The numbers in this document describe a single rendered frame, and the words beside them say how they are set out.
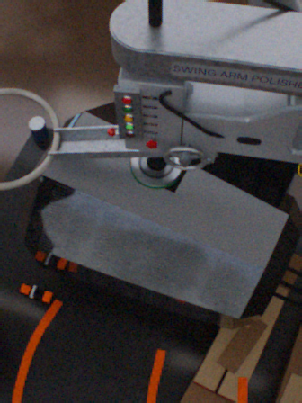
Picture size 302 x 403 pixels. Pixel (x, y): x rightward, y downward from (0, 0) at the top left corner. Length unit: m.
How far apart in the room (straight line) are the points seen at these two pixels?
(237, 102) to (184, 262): 0.74
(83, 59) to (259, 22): 2.29
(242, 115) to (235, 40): 0.31
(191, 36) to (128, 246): 1.03
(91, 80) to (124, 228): 1.60
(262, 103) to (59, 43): 2.35
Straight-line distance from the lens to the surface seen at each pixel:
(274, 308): 2.76
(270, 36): 1.53
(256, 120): 1.69
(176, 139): 1.82
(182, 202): 2.17
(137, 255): 2.21
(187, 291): 2.22
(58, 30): 3.92
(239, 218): 2.17
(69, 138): 2.24
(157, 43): 1.47
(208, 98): 1.74
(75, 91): 3.55
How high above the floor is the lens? 2.85
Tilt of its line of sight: 67 degrees down
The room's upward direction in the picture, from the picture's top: 1 degrees counter-clockwise
